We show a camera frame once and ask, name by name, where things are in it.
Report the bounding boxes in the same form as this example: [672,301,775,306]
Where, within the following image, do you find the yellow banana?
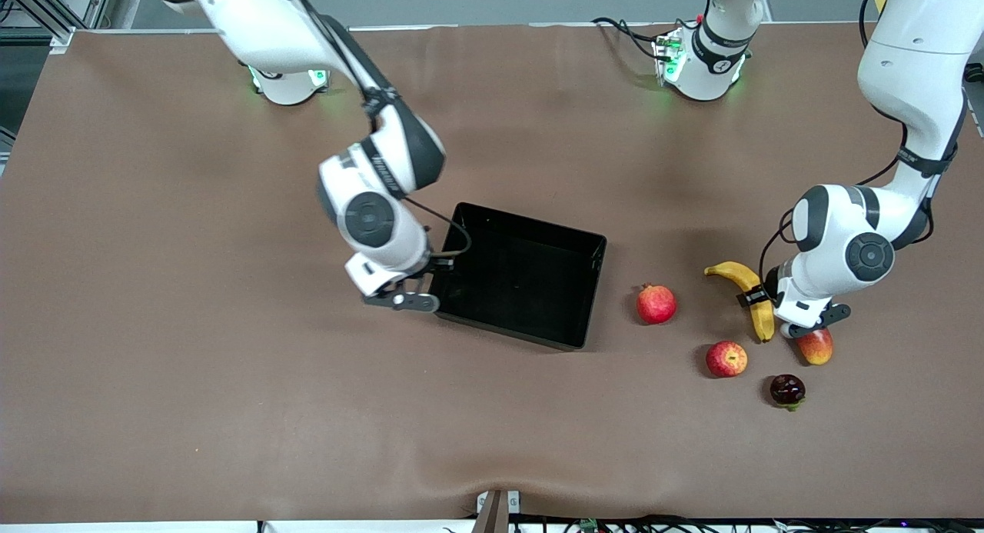
[704,262,776,344]

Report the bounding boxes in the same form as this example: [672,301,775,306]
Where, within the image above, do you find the red orange mango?
[794,328,834,366]

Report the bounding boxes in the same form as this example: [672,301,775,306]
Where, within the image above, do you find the black rectangular plastic tray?
[428,202,608,352]

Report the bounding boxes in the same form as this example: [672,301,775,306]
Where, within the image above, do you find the red yellow apple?
[706,341,749,378]

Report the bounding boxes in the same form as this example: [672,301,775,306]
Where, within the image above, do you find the red pomegranate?
[636,283,678,325]

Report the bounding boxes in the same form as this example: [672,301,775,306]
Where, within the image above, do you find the dark purple mangosteen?
[770,374,806,411]

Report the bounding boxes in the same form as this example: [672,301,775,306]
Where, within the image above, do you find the brown table mat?
[0,22,984,525]

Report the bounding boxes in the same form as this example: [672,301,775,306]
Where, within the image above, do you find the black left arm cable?
[760,0,935,288]

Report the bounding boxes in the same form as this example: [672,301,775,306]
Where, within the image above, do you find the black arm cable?
[760,0,935,288]
[284,0,471,258]

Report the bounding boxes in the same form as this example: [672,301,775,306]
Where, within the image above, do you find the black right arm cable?
[284,0,471,258]

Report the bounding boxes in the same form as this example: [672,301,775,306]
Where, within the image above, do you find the metal bracket with brown post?
[475,489,521,533]

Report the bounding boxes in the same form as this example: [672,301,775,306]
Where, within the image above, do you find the black cables at arm base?
[592,16,662,61]

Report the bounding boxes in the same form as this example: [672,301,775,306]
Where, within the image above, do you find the aluminium frame with diagonal beams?
[0,0,116,48]

